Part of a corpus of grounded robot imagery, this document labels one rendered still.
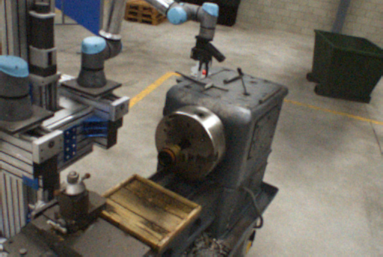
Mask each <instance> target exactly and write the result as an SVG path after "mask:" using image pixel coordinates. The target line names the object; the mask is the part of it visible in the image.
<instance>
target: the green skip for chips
mask: <svg viewBox="0 0 383 257"><path fill-rule="evenodd" d="M313 31H314V32H315V37H314V50H313V63H312V72H309V73H307V75H306V79H307V80H308V81H309V82H313V83H317V85H316V86H315V87H314V91H315V93H316V95H319V96H325V97H329V98H337V99H345V100H349V101H352V102H363V103H367V104H369V103H370V100H371V96H370V95H371V93H372V92H373V90H374V88H375V87H376V85H377V84H378V82H379V81H380V78H381V77H382V76H383V48H381V47H379V46H377V45H376V44H375V43H373V42H371V41H370V40H368V39H366V38H364V37H357V36H349V35H345V34H338V33H334V32H330V31H320V30H316V29H314V30H313ZM318 84H321V85H318Z"/></svg>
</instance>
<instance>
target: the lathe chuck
mask: <svg viewBox="0 0 383 257"><path fill-rule="evenodd" d="M174 113H175V115H176V117H177V122H178V123H179V126H180V128H181V132H182V134H183V137H184V138H185V139H184V140H183V141H181V143H178V144H177V145H178V146H181V148H182V149H183V150H184V149H185V148H186V147H188V146H189V145H188V144H187V143H186V139H188V140H189V142H190V143H191V144H192V146H193V147H196V148H197V149H200V150H203V151H205V152H208V153H212V154H213V155H216V153H217V155H216V160H215V161H213V162H211V161H209V162H208V163H207V164H200V163H199V162H194V163H192V162H190V161H186V162H183V161H181V162H180V163H178V164H175V165H174V166H173V167H172V168H170V171H171V172H173V173H174V174H175V175H177V176H180V177H181V178H184V179H200V178H203V177H204V176H206V175H207V173H209V172H211V170H213V169H214V168H215V167H216V166H217V165H218V164H219V163H220V161H221V160H222V157H223V155H224V138H223V133H222V131H221V129H220V127H219V125H218V124H217V123H216V121H215V120H214V119H213V118H212V116H210V115H208V113H207V112H204V111H202V110H201V109H199V108H193V107H184V108H179V109H177V110H176V111H174V112H171V113H169V114H168V115H166V116H164V117H163V118H162V119H161V120H160V121H159V124H158V125H157V127H156V130H155V146H156V150H157V152H158V153H159V152H160V151H161V150H162V149H163V148H164V147H165V146H166V142H165V141H166V140H167V138H166V133H165V132H167V129H166V125H165V121H166V120H169V119H170V117H169V116H170V115H171V114H174ZM197 113H200V114H203V117H199V116H197Z"/></svg>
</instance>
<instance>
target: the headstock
mask: <svg viewBox="0 0 383 257"><path fill-rule="evenodd" d="M210 72H211V74H210V75H208V76H207V78H205V76H204V77H203V78H200V80H199V81H202V82H206V83H210V82H213V83H214V85H215V86H219V87H223V88H225V89H228V90H229V91H228V92H227V91H225V90H219V89H216V88H214V87H211V88H209V89H207V90H204V91H200V88H201V87H204V86H205V85H203V84H200V83H199V82H196V81H193V80H191V79H189V80H188V81H185V82H180V83H178V84H175V85H174V86H172V87H171V88H170V90H168V91H167V92H166V99H165V106H164V108H163V110H162V115H163V117H164V116H166V115H168V114H169V113H171V112H174V111H176V110H177V109H179V108H182V107H184V106H186V105H199V106H201V107H204V108H208V110H210V111H211V112H213V113H214V114H215V115H216V116H217V117H218V118H219V119H220V121H221V122H222V123H223V127H224V128H225V130H226V132H227V139H228V148H227V153H226V156H225V157H224V159H223V161H222V162H221V163H220V164H219V165H217V166H216V167H215V168H214V169H213V170H211V172H209V173H207V175H206V176H204V177H206V178H208V179H211V180H212V181H214V182H216V183H219V184H220V185H223V186H226V187H227V188H232V189H233V188H237V186H239V185H240V184H241V182H242V177H243V176H244V175H245V173H246V172H248V170H249V169H250V168H251V167H252V165H253V164H255V163H256V161H258V160H259V158H260V157H262V156H263V154H264V153H266V151H267V150H268V149H270V147H271V145H272V141H273V138H274V134H275V130H276V127H277V124H278V118H279V116H280V112H281V106H282V104H283V101H284V97H285V96H287V95H288V87H285V86H283V85H282V84H280V83H276V82H273V81H270V80H268V79H263V78H260V77H257V76H255V75H249V74H247V73H245V72H243V73H244V75H243V76H242V78H243V81H244V82H245V89H246V90H247V91H248V93H250V96H246V95H245V94H243V93H244V92H245V90H244V87H243V85H242V82H241V78H237V79H234V80H233V81H230V82H227V83H226V84H225V83H224V82H223V80H224V79H226V78H229V77H231V76H234V75H237V74H238V72H237V70H235V69H231V68H230V67H217V66H214V67H211V69H210ZM277 87H281V90H279V91H278V92H277V93H276V94H274V95H273V96H272V97H271V98H269V99H267V101H265V102H264V103H263V104H260V103H259V100H260V99H261V98H263V97H264V96H266V94H269V93H270V92H271V91H273V90H274V89H275V88H277ZM229 103H231V105H228V104H229ZM237 103H238V104H240V105H239V106H238V105H236V104H237ZM245 104H248V106H247V105H245ZM231 133H232V134H231Z"/></svg>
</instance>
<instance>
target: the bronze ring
mask: <svg viewBox="0 0 383 257"><path fill-rule="evenodd" d="M181 151H182V150H181V147H180V146H178V145H175V144H173V143H169V144H167V145H166V146H165V147H164V148H163V149H162V150H161V151H160V152H159V153H158V155H157V159H158V161H159V164H161V165H162V166H163V167H164V168H169V167H171V166H174V165H175V164H178V163H180V162H181V160H182V157H183V156H182V153H181Z"/></svg>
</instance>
